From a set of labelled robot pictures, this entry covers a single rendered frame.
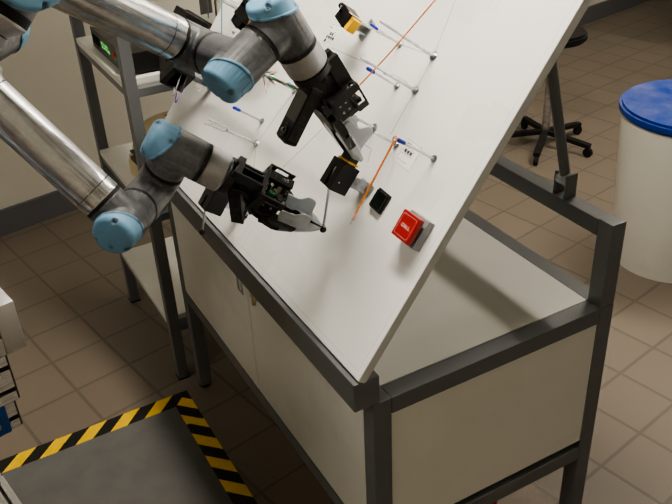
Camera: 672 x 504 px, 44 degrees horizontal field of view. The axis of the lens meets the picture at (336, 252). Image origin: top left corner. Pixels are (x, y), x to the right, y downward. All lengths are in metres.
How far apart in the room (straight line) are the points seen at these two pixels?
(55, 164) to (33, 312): 2.05
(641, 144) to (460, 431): 1.74
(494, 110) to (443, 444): 0.69
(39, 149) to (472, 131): 0.72
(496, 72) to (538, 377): 0.67
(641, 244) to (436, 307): 1.72
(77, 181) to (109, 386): 1.62
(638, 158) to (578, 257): 0.53
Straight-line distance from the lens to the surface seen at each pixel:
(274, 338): 1.93
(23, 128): 1.42
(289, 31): 1.36
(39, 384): 3.06
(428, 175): 1.49
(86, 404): 2.91
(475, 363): 1.64
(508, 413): 1.81
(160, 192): 1.50
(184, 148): 1.47
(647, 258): 3.41
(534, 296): 1.83
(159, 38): 1.38
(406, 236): 1.42
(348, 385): 1.49
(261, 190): 1.49
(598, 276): 1.79
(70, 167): 1.42
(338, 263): 1.59
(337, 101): 1.45
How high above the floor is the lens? 1.83
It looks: 31 degrees down
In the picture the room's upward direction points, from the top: 3 degrees counter-clockwise
